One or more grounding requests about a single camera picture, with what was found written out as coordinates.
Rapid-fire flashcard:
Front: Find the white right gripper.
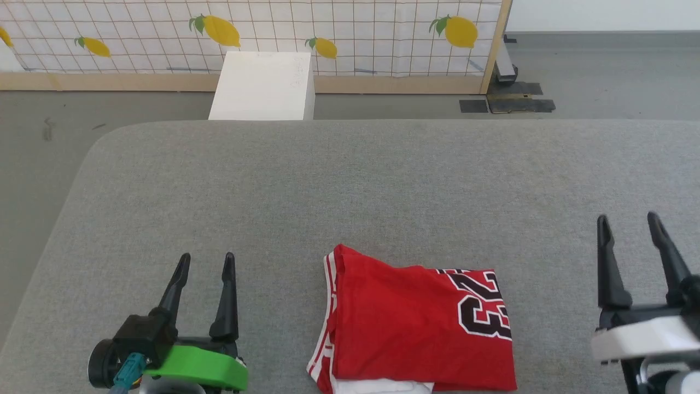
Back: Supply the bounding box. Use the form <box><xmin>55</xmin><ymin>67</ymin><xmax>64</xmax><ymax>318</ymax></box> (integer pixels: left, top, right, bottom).
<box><xmin>591</xmin><ymin>212</ymin><xmax>700</xmax><ymax>364</ymax></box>

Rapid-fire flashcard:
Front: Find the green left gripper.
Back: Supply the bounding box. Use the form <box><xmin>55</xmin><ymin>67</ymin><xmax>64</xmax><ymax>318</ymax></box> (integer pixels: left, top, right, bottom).
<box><xmin>143</xmin><ymin>252</ymin><xmax>249</xmax><ymax>392</ymax></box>

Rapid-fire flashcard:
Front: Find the red and white jersey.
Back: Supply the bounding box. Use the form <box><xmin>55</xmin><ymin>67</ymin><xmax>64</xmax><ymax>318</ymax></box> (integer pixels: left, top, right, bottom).
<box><xmin>306</xmin><ymin>244</ymin><xmax>518</xmax><ymax>394</ymax></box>

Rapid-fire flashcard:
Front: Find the black floor mat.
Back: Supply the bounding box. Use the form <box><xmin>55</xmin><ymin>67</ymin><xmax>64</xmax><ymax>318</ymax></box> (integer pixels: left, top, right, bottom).
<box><xmin>487</xmin><ymin>81</ymin><xmax>556</xmax><ymax>114</ymax></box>

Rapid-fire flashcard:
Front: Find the white box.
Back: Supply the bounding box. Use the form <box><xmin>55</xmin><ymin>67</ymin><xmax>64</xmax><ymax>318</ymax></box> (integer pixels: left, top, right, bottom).
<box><xmin>208</xmin><ymin>51</ymin><xmax>316</xmax><ymax>121</ymax></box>

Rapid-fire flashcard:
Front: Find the grey metal stand foot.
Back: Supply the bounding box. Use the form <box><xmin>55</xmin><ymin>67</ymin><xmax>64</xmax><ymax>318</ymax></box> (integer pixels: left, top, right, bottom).
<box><xmin>495</xmin><ymin>34</ymin><xmax>519</xmax><ymax>84</ymax></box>

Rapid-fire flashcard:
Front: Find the lemon-print grid screen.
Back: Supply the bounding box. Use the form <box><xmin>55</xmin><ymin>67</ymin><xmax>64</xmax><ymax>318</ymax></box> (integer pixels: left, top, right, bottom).
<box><xmin>0</xmin><ymin>0</ymin><xmax>514</xmax><ymax>95</ymax></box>

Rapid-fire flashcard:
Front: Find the lemon print grid sheet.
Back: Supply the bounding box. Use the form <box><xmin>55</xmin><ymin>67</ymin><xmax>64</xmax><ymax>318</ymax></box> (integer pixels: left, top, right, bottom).
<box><xmin>0</xmin><ymin>0</ymin><xmax>504</xmax><ymax>77</ymax></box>

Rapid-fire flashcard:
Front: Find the left camera teal connector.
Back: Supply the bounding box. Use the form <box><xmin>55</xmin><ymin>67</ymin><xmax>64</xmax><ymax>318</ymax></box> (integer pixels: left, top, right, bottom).
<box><xmin>108</xmin><ymin>353</ymin><xmax>147</xmax><ymax>394</ymax></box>

